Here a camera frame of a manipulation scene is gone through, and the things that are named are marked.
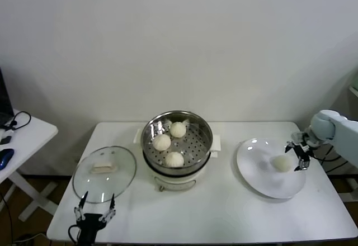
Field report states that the black floor cable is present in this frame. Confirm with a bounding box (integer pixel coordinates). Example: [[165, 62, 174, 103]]
[[0, 192, 13, 244]]

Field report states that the round glass pot lid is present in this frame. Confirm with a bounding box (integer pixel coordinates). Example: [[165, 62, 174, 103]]
[[72, 145, 138, 204]]

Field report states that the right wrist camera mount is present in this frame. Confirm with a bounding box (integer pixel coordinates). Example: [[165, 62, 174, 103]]
[[290, 130, 310, 146]]

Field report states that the black power adapter cable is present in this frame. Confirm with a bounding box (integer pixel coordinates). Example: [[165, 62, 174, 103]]
[[320, 145, 347, 174]]

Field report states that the dark laptop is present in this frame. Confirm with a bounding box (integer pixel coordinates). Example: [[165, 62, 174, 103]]
[[0, 67, 15, 126]]

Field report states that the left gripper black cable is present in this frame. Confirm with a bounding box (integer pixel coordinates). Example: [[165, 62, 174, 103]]
[[67, 223, 82, 243]]

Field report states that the stainless steel steamer basket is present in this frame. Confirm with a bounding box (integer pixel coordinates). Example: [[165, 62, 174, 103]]
[[133, 110, 222, 174]]

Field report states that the black looped earphone cable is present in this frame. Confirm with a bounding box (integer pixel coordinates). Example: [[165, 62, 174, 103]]
[[4, 111, 32, 131]]

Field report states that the white steamed baozi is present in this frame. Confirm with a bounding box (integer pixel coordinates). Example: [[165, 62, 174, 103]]
[[164, 151, 185, 168], [271, 155, 293, 172], [153, 134, 171, 151], [169, 121, 186, 138]]

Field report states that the white side table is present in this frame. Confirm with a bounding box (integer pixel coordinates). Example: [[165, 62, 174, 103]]
[[0, 108, 59, 222]]

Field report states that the white metal frame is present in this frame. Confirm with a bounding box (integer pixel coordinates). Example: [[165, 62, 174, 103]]
[[339, 173, 358, 204]]

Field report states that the blue computer mouse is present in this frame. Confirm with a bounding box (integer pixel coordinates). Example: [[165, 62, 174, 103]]
[[0, 148, 15, 170]]

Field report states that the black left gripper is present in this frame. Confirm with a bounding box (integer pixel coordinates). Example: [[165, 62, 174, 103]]
[[73, 191, 117, 244]]

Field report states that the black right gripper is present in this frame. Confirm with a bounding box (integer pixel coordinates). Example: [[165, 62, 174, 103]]
[[284, 141, 313, 172]]

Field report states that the white oval plate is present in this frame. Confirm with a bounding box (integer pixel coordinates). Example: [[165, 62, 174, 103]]
[[235, 138, 306, 200]]

